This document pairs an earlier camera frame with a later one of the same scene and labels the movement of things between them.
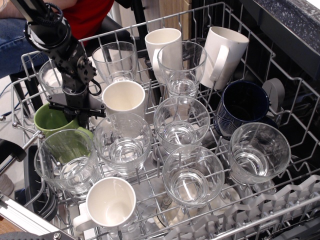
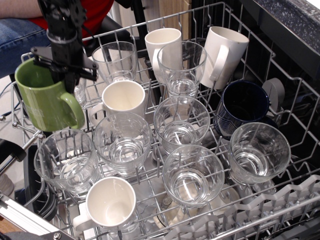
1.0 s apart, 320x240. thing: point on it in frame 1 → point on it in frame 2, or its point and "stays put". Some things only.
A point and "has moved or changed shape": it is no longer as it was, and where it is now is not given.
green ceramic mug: x=64 y=140 has moved or changed shape
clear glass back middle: x=115 y=61 stays put
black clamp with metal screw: x=11 y=152 stays put
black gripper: x=76 y=102 → x=65 y=57
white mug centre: x=120 y=97 stays put
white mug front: x=110 y=202 stays put
